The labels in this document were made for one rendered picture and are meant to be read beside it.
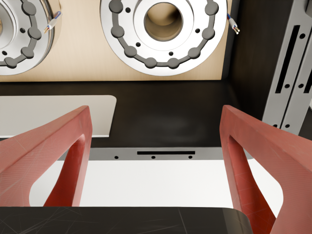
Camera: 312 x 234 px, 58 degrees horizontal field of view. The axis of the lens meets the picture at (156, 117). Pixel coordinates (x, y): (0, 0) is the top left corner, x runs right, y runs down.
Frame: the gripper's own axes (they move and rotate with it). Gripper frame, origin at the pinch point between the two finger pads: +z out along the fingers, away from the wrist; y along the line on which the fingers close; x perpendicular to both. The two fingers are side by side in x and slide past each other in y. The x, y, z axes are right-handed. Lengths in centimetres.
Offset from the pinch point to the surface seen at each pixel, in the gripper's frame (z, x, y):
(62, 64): 16.3, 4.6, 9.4
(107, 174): 29.9, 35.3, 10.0
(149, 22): 15.0, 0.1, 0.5
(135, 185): 29.9, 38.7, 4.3
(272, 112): 6.2, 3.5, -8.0
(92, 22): 16.2, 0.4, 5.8
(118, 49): 13.0, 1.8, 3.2
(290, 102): 6.1, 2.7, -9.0
